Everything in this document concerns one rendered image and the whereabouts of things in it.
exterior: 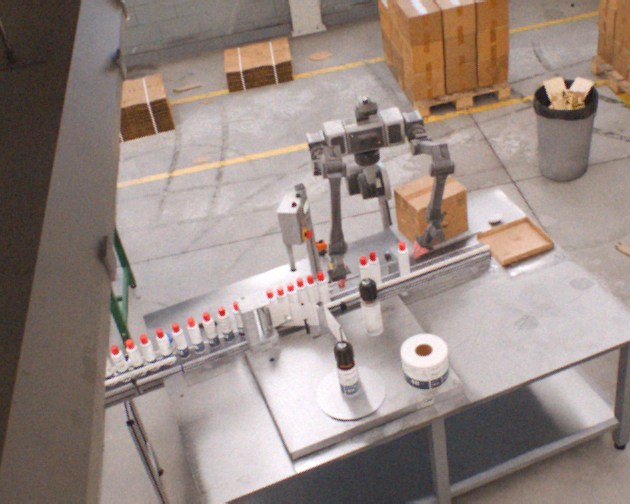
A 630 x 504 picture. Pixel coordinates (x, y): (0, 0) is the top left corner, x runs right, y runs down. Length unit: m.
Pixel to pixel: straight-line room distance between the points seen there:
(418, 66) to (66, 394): 6.81
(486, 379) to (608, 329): 0.63
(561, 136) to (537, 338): 2.50
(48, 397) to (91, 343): 0.06
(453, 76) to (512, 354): 3.77
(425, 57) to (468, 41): 0.37
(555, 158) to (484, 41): 1.38
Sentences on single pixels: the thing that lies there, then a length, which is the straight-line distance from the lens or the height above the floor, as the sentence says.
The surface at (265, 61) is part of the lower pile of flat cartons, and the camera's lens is 8.31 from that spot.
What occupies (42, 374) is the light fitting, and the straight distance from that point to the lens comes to 0.46.
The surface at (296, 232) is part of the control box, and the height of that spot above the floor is 1.36.
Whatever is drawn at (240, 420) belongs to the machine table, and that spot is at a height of 0.83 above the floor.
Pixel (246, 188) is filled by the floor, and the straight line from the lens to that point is 6.83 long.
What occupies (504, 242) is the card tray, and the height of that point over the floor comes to 0.83.
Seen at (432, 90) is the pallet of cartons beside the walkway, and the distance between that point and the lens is 7.33.
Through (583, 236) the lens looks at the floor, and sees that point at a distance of 5.99.
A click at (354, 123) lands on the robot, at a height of 1.53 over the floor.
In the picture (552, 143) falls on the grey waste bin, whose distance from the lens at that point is 6.34.
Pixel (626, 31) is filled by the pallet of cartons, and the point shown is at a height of 0.54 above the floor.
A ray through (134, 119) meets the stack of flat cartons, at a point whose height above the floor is 0.19.
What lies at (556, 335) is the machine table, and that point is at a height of 0.83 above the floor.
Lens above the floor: 3.68
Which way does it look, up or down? 37 degrees down
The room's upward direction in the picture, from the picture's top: 11 degrees counter-clockwise
